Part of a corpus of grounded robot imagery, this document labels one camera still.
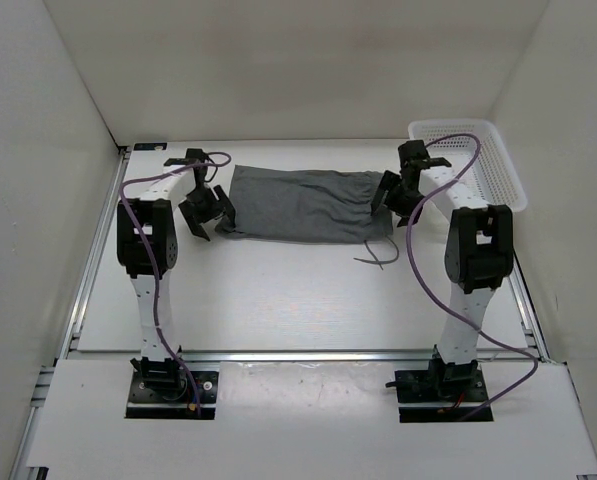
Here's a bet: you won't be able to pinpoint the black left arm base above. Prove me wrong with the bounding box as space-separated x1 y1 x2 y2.
125 361 219 420

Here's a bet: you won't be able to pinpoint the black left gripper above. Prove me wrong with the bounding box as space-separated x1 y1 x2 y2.
178 185 234 239

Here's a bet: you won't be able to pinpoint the aluminium table edge rail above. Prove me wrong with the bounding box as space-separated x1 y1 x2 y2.
65 349 531 365

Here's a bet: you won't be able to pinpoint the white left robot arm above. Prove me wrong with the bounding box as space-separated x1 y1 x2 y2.
116 148 236 400

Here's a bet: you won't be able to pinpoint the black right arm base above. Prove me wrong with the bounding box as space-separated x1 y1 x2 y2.
385 370 494 424

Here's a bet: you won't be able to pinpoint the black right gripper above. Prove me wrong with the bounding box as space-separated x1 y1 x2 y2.
371 170 427 227

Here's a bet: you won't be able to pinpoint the grey drawstring shorts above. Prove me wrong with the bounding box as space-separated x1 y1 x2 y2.
215 165 396 246

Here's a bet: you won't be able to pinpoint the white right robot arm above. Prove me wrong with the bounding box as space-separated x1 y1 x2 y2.
371 140 514 400

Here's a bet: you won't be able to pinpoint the white perforated plastic basket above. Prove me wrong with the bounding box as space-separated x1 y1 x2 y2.
408 118 528 213

